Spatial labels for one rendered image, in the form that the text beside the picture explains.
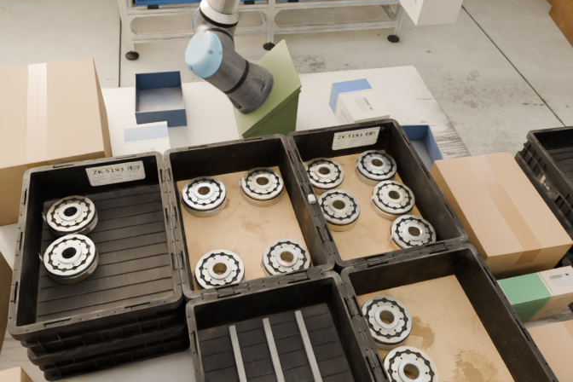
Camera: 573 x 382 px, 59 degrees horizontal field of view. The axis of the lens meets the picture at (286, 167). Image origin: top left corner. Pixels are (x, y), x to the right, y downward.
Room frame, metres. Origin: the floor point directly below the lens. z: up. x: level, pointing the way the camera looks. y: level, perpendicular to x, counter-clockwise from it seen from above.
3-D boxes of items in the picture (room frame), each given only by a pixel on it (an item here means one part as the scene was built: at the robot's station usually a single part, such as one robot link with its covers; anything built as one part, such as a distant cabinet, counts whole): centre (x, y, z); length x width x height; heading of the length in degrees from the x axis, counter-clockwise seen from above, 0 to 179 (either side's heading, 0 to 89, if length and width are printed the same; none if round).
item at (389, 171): (0.91, -0.23, 0.86); 0.10 x 0.10 x 0.01
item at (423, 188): (0.78, -0.20, 0.87); 0.40 x 0.30 x 0.11; 19
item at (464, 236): (0.78, -0.20, 0.92); 0.40 x 0.30 x 0.02; 19
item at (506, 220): (0.83, -0.53, 0.78); 0.30 x 0.22 x 0.16; 16
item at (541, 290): (0.61, -0.57, 0.79); 0.24 x 0.06 x 0.06; 107
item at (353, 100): (1.27, -0.21, 0.74); 0.20 x 0.12 x 0.09; 21
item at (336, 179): (0.86, -0.09, 0.86); 0.10 x 0.10 x 0.01
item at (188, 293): (0.68, 0.09, 0.92); 0.40 x 0.30 x 0.02; 19
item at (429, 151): (1.08, -0.37, 0.74); 0.20 x 0.15 x 0.07; 9
